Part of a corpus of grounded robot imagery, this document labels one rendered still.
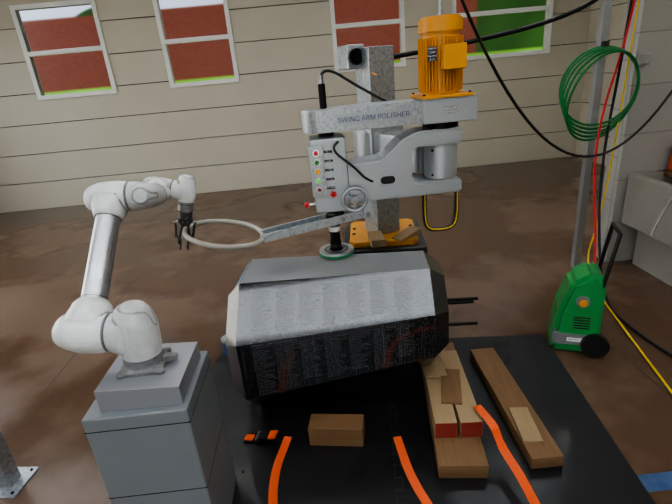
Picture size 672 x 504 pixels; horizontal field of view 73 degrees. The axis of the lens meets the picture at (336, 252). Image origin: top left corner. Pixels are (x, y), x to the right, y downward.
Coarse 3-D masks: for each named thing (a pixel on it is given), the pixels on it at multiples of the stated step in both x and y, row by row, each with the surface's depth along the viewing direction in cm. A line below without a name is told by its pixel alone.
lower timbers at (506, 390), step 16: (480, 352) 307; (496, 352) 306; (480, 368) 292; (496, 368) 290; (496, 384) 276; (512, 384) 275; (496, 400) 268; (512, 400) 262; (432, 432) 246; (512, 432) 247; (544, 432) 238; (448, 448) 232; (464, 448) 231; (480, 448) 231; (528, 448) 230; (544, 448) 229; (448, 464) 223; (464, 464) 222; (480, 464) 222; (544, 464) 225; (560, 464) 226
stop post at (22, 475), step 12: (0, 432) 239; (0, 444) 239; (0, 456) 238; (12, 456) 246; (0, 468) 239; (12, 468) 246; (24, 468) 256; (36, 468) 255; (0, 480) 242; (12, 480) 245; (24, 480) 248; (0, 492) 242; (12, 492) 240
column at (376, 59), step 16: (368, 48) 287; (384, 48) 291; (368, 64) 290; (384, 64) 295; (368, 80) 295; (384, 80) 298; (368, 96) 300; (384, 96) 302; (384, 208) 328; (368, 224) 343; (384, 224) 333
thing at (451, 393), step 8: (440, 360) 282; (424, 368) 276; (432, 368) 275; (440, 368) 275; (432, 376) 269; (440, 376) 269; (448, 376) 268; (456, 376) 267; (448, 384) 261; (456, 384) 261; (448, 392) 255; (456, 392) 254; (448, 400) 249; (456, 400) 248
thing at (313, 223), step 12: (360, 204) 281; (324, 216) 281; (336, 216) 270; (348, 216) 270; (360, 216) 271; (276, 228) 281; (288, 228) 271; (300, 228) 271; (312, 228) 271; (264, 240) 272
